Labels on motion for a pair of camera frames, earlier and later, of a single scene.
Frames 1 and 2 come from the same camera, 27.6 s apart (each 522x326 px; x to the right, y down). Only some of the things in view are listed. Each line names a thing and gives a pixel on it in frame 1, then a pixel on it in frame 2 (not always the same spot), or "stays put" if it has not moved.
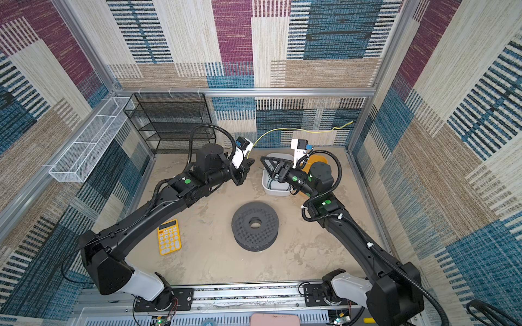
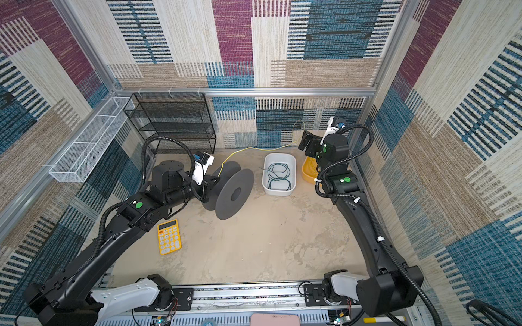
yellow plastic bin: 312,159 stays put
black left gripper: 242,170 -> 209,181
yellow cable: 292,128 -> 282,147
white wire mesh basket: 85,151 stays put
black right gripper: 283,170 -> 314,142
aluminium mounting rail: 230,305 stays put
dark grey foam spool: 255,239 -> 232,191
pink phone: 274,319 stays put
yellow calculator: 169,240 stays put
